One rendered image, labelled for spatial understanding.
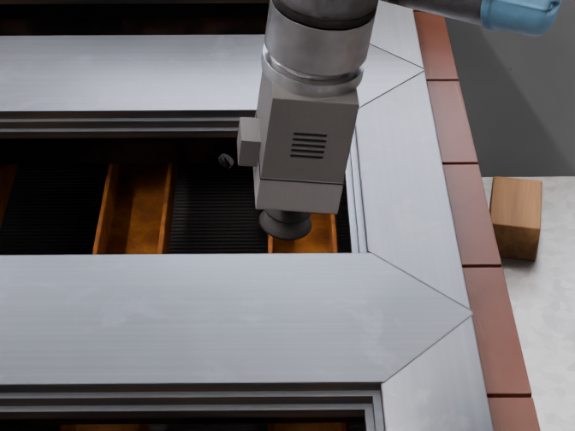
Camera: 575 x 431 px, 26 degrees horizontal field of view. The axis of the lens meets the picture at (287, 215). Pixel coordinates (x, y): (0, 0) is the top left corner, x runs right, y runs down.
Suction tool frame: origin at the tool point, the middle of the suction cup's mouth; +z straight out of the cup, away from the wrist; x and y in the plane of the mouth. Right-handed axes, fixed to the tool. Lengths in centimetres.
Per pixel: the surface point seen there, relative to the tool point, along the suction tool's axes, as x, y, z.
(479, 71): 40, -83, 39
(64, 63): -21, -53, 22
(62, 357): -17.6, -0.8, 18.1
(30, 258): -21.8, -15.0, 19.7
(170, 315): -8.1, -5.9, 17.3
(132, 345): -11.5, -2.0, 17.4
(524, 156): 51, -82, 53
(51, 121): -22, -42, 23
